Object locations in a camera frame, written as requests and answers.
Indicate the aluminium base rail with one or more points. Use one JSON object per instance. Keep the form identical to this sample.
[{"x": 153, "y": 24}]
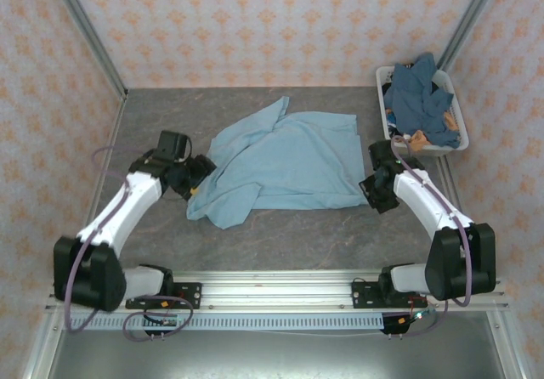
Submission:
[{"x": 276, "y": 290}]

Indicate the white plastic laundry basket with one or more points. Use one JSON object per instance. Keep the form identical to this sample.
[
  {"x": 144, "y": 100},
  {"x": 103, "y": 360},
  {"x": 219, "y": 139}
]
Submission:
[{"x": 446, "y": 150}]

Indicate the aluminium table side rail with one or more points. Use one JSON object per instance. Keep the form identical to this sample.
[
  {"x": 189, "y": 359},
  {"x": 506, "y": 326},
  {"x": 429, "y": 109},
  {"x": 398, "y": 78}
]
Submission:
[
  {"x": 117, "y": 120},
  {"x": 448, "y": 179}
]

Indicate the aluminium frame post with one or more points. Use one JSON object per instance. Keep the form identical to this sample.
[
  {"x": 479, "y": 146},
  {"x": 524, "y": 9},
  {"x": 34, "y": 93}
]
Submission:
[
  {"x": 472, "y": 18},
  {"x": 91, "y": 35}
]

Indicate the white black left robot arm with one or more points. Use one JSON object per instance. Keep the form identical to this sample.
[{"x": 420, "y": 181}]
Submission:
[{"x": 127, "y": 209}]

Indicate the light blue t-shirt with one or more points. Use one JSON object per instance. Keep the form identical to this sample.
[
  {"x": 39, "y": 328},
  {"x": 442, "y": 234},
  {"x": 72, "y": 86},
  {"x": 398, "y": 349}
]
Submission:
[{"x": 297, "y": 162}]

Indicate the orange cloth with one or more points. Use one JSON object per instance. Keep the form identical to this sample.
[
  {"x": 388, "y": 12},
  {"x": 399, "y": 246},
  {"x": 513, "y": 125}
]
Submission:
[{"x": 418, "y": 139}]

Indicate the dark blue t-shirt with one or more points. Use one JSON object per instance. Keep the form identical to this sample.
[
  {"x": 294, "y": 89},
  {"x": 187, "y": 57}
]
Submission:
[{"x": 412, "y": 98}]

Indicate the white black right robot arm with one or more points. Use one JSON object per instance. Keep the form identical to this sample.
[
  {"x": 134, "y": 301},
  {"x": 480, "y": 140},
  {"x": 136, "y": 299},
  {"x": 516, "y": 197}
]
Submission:
[{"x": 421, "y": 200}]

